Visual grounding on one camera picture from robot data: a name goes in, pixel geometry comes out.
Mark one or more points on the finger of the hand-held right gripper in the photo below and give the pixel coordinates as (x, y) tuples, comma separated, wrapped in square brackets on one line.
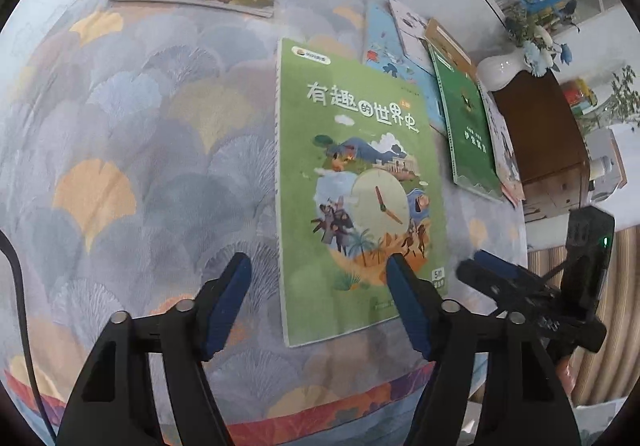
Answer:
[(500, 263), (500, 288)]

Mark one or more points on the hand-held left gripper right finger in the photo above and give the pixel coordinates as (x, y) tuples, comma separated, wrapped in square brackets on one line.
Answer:
[(407, 306)]

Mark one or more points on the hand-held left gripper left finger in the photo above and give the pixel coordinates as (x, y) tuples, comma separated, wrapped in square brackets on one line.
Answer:
[(227, 306)]

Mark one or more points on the light green book with clock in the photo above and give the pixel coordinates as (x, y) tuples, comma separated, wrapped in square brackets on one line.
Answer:
[(345, 165)]

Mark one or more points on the orange-brown book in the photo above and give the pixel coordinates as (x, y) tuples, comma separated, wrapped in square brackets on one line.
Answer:
[(447, 40)]

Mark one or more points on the white bottle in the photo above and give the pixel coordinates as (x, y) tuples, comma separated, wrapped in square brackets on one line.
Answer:
[(600, 169)]

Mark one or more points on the white book with red illustrations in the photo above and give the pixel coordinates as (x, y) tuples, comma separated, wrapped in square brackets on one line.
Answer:
[(507, 150)]

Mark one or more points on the white plastic basket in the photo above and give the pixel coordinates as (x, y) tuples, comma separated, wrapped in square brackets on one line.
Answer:
[(622, 150)]

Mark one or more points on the dark green book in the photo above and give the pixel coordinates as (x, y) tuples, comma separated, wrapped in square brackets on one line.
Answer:
[(470, 125)]

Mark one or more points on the brown wooden cabinet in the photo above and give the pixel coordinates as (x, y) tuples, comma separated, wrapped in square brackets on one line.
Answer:
[(540, 125)]

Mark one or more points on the red jar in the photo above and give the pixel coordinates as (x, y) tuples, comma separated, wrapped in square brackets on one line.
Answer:
[(580, 93)]

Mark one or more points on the glass vase with green sprigs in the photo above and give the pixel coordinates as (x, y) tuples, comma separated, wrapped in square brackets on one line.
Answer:
[(622, 93)]

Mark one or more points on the white ribbed vase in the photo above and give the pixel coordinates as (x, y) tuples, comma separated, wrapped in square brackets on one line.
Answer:
[(500, 70)]

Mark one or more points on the blue and white artificial flowers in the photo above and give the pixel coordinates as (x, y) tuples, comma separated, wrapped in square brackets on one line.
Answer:
[(537, 40)]

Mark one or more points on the light blue illustrated book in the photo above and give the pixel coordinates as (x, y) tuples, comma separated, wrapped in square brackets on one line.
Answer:
[(385, 45)]

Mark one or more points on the white book with dark picture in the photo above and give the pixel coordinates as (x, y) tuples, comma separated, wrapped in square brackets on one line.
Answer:
[(412, 33)]

